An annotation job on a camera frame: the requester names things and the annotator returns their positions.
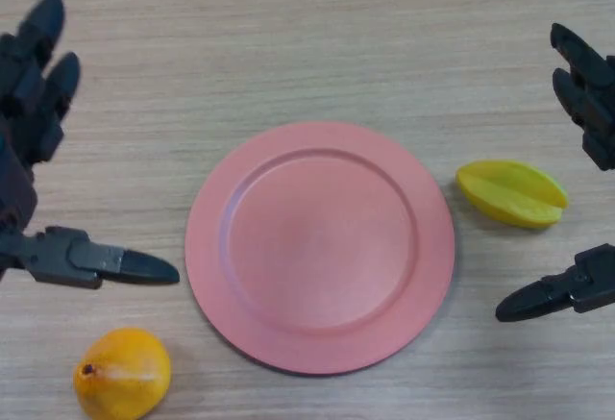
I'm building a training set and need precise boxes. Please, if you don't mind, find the orange pear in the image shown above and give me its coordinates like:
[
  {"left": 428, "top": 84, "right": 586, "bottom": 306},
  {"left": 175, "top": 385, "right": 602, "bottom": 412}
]
[{"left": 72, "top": 327, "right": 173, "bottom": 420}]

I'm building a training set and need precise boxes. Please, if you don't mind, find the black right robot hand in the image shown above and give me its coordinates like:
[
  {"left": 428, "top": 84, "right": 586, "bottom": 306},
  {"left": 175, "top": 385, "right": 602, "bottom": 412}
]
[{"left": 495, "top": 22, "right": 615, "bottom": 324}]

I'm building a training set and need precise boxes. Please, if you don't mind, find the pink round plate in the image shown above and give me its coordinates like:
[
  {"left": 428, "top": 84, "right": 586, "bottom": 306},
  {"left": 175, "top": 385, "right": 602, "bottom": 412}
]
[{"left": 184, "top": 120, "right": 456, "bottom": 376}]

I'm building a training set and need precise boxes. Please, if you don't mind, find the yellow starfruit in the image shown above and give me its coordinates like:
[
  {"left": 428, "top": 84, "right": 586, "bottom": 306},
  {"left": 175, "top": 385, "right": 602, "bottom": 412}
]
[{"left": 455, "top": 160, "right": 570, "bottom": 230}]

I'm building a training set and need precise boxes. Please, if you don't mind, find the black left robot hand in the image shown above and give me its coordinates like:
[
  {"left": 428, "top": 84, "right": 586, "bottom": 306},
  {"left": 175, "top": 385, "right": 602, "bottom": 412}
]
[{"left": 0, "top": 0, "right": 181, "bottom": 291}]

